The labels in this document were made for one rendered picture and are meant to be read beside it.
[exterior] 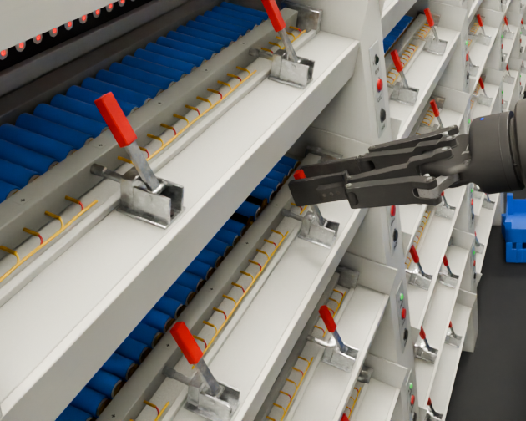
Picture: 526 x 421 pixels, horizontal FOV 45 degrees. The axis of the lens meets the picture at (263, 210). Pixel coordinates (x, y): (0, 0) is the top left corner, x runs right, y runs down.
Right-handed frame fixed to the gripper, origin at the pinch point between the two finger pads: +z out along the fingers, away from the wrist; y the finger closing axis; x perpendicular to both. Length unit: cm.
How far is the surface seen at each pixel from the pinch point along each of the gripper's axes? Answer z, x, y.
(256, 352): 2.6, -7.2, -19.5
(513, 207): 13, -90, 152
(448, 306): 13, -64, 61
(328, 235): 1.4, -6.1, -1.1
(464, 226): 12, -57, 86
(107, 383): 9.4, -1.1, -30.3
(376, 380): 11.9, -43.8, 15.5
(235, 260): 7.0, -1.9, -11.5
